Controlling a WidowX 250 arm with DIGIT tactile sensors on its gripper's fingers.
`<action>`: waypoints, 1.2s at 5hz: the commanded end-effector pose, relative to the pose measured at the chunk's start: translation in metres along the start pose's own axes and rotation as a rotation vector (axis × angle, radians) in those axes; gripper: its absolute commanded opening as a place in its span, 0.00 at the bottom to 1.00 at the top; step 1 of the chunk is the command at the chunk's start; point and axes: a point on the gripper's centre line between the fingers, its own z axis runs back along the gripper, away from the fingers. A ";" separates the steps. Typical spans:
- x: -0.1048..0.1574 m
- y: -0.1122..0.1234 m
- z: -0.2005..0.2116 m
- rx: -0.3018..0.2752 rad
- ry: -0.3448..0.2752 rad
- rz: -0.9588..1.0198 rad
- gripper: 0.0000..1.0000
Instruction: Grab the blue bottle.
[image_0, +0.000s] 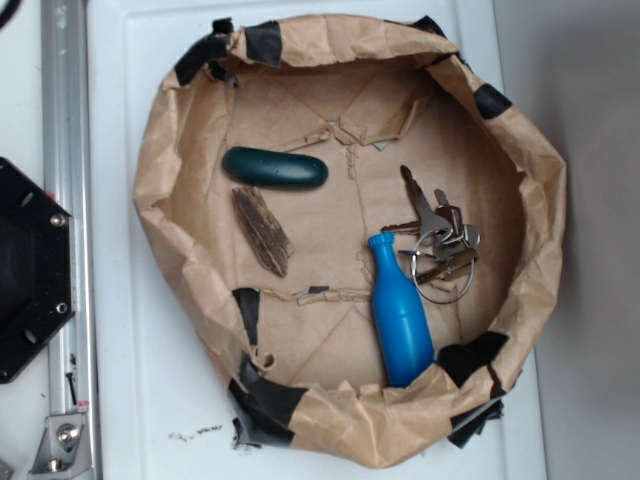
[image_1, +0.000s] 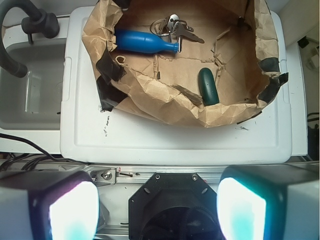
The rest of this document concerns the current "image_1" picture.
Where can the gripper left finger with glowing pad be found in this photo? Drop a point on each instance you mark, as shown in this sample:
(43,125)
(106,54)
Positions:
(48,205)

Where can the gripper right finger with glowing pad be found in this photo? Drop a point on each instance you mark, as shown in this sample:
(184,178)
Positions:
(270,202)

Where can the blue plastic bottle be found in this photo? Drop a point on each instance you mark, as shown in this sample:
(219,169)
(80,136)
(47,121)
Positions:
(142,42)

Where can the white plastic cooler lid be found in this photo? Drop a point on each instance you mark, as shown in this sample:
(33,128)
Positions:
(87,133)

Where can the white sink basin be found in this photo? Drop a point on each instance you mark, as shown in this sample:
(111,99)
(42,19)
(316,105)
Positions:
(33,102)

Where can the dark green oblong object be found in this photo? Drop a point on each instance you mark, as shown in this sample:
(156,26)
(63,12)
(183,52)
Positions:
(207,87)

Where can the crumpled brown paper bag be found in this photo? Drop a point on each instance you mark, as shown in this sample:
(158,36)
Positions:
(240,48)

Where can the black faucet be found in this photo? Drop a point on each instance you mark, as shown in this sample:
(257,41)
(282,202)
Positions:
(38,21)

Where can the silver key bunch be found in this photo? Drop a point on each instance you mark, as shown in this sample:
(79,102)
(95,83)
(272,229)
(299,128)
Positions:
(174,27)

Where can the aluminium rail frame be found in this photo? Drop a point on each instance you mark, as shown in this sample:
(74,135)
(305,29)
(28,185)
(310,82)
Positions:
(139,174)

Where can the black octagonal mount plate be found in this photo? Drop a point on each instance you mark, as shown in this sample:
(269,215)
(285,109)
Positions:
(174,206)

